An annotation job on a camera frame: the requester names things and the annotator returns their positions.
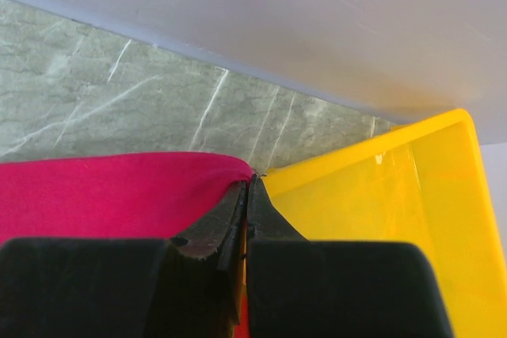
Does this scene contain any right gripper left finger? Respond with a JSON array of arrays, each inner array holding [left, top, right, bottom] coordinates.
[[1, 182, 247, 337]]

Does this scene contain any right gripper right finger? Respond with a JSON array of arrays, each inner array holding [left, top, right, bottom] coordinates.
[[246, 177, 453, 337]]

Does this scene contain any yellow plastic tray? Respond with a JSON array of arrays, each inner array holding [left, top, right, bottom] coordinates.
[[264, 109, 506, 337]]

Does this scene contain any pink t-shirt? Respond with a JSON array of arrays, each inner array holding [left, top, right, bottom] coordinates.
[[1, 152, 253, 241]]

